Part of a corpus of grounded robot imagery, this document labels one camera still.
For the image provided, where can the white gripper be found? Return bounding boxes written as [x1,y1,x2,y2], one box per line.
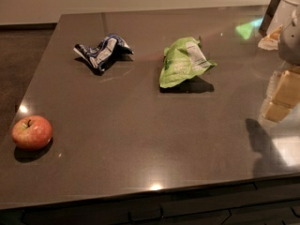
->
[258,6,300,123]

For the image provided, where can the green rice chip bag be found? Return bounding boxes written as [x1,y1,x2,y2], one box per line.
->
[159,37,217,89]

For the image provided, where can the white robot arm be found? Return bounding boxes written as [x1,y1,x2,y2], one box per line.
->
[258,0,300,127]

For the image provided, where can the blue chip bag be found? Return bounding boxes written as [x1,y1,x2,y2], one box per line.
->
[73,34,133,71]

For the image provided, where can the dark cabinet drawer fronts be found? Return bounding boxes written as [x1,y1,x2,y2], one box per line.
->
[0,176,300,225]

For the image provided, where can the red apple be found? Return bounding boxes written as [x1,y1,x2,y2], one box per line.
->
[11,115,53,151]

